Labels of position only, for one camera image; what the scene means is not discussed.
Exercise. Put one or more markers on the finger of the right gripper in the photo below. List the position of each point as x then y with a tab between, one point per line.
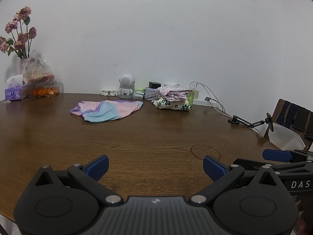
277	155

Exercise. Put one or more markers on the wooden chair with cloth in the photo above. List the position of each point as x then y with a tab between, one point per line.
292	126

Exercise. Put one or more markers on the white power strip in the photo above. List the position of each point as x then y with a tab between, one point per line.
200	102

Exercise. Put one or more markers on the plastic box of oranges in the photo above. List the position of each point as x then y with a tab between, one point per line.
44	89

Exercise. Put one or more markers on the pink artificial flowers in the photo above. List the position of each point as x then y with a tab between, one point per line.
20	35

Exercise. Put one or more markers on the green white small box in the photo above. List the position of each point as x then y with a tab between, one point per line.
139	94

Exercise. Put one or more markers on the pink blue purple tank top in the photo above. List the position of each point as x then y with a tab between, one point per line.
98	112

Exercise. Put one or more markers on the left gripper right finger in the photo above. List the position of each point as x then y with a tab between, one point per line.
242	203

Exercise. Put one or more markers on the small black box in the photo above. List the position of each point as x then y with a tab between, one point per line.
154	85

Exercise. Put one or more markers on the purple tissue box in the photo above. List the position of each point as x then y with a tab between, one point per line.
16	93

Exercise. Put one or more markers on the white charger plug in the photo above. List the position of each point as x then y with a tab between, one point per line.
195	92

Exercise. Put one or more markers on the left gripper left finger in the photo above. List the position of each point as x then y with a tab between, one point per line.
65	202

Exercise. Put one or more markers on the plastic bag of snacks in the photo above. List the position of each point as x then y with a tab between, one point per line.
35	70

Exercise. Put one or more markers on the white floral folded cloth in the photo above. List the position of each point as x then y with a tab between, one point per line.
174	105

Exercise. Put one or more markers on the white astronaut figurine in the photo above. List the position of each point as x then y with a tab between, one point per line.
126	89

